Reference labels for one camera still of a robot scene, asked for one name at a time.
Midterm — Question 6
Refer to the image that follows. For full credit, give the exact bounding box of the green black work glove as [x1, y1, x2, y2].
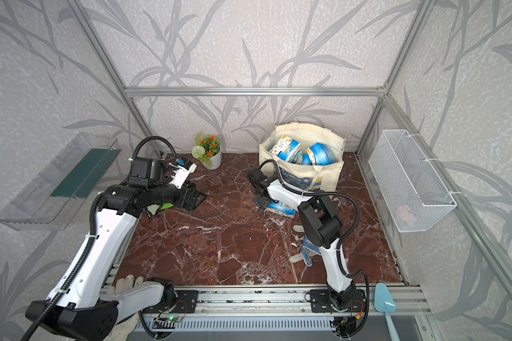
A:
[146, 203, 174, 217]

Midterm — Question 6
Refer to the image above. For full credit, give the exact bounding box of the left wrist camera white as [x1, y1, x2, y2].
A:
[169, 156, 197, 189]

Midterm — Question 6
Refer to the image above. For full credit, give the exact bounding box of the blue barcode tissue pack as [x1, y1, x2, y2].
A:
[307, 143, 336, 166]

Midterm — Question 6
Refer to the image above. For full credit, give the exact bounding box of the white ribbed flower pot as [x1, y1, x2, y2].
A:
[205, 151, 222, 171]

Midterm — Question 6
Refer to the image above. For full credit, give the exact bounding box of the light blue plastic scoop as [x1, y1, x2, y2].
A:
[374, 283, 400, 341]

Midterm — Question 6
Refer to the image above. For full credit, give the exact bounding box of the cream starry night canvas bag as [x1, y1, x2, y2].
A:
[259, 122, 345, 192]

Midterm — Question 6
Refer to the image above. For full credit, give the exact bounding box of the black corrugated right cable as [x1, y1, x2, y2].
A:
[257, 159, 371, 338]

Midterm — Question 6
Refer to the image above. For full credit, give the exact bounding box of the clear plastic wall shelf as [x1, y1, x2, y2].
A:
[0, 133, 122, 231]

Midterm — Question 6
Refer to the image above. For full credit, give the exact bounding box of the white knit glove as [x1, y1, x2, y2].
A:
[106, 274, 145, 341]

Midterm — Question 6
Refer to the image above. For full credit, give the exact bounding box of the black corrugated left cable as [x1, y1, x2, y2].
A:
[20, 136, 178, 341]

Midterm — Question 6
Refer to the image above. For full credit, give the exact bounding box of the black corrugated cable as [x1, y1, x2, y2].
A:
[20, 136, 178, 341]
[257, 159, 371, 338]

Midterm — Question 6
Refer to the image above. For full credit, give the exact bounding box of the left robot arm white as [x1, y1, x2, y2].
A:
[22, 184, 207, 340]

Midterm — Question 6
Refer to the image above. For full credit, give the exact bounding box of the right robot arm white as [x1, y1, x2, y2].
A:
[247, 169, 361, 311]

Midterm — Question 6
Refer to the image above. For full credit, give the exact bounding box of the artificial green flower plant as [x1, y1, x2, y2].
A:
[191, 132, 221, 166]

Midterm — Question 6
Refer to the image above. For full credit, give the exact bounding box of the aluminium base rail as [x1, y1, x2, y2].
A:
[72, 285, 432, 333]

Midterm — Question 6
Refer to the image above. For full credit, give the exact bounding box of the white wire mesh basket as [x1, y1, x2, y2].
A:
[369, 129, 457, 233]

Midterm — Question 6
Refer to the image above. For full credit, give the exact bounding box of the blue tissue pack front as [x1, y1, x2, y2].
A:
[270, 135, 301, 163]

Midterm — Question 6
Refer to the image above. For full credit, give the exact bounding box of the beige blue striped glove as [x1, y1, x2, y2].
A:
[289, 224, 321, 267]

